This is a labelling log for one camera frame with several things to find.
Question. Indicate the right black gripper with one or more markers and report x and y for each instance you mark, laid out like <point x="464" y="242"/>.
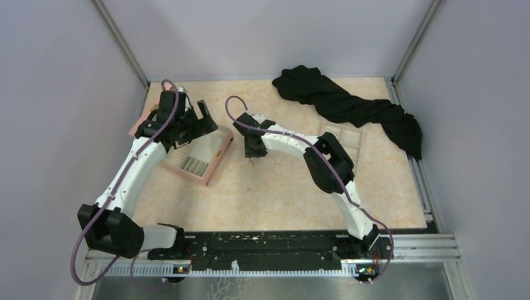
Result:
<point x="250" y="154"/>

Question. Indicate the black cloth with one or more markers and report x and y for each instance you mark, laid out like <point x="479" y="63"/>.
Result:
<point x="309" y="86"/>

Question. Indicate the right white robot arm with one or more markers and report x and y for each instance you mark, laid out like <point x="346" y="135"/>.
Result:
<point x="330" y="167"/>

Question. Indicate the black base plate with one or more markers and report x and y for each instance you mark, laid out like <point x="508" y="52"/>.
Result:
<point x="270" y="250"/>

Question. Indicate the pink jewelry box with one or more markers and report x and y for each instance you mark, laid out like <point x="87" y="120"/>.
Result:
<point x="195" y="160"/>

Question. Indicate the beige divided tray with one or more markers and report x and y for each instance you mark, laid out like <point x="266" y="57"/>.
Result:
<point x="350" y="137"/>

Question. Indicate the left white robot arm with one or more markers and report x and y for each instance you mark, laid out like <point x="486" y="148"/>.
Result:
<point x="107" y="225"/>

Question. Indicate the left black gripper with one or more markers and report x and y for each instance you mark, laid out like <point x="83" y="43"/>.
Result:
<point x="206" y="124"/>

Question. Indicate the white slotted cable duct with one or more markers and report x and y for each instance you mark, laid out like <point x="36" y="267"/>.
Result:
<point x="172" y="270"/>

